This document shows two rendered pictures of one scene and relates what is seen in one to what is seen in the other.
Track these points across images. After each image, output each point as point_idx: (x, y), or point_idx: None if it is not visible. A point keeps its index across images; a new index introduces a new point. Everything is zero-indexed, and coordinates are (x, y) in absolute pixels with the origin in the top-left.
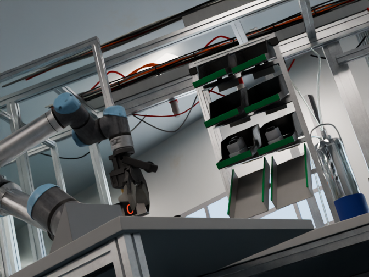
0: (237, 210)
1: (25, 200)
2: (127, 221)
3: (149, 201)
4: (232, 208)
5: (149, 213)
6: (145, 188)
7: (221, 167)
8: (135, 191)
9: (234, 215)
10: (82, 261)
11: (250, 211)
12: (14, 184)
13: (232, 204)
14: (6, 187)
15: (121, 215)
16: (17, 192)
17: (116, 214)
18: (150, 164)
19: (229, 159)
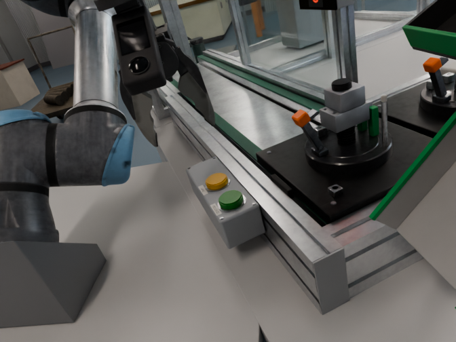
0: (440, 190)
1: (74, 53)
2: None
3: (205, 112)
4: (420, 184)
5: (351, 4)
6: (191, 85)
7: (419, 46)
8: (150, 110)
9: (415, 204)
10: None
11: (452, 246)
12: (85, 1)
13: (432, 165)
14: (73, 10)
15: (22, 258)
16: (79, 24)
17: (11, 258)
18: (123, 85)
19: (446, 37)
